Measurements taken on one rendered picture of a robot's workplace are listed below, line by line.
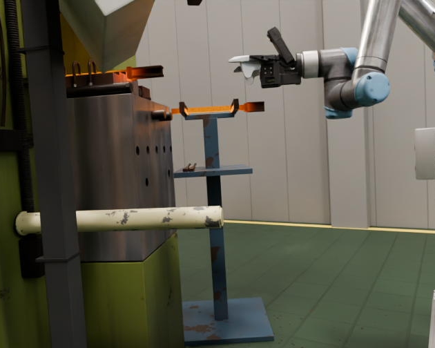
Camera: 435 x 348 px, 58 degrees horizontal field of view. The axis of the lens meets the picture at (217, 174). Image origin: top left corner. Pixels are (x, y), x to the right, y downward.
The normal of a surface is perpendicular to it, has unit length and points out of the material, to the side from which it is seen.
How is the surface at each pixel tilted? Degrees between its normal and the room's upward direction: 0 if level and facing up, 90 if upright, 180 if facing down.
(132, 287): 90
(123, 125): 90
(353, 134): 90
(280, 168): 90
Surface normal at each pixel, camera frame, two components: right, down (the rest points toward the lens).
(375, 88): 0.22, 0.05
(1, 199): 0.99, -0.05
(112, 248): -0.15, 0.07
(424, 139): -0.51, 0.08
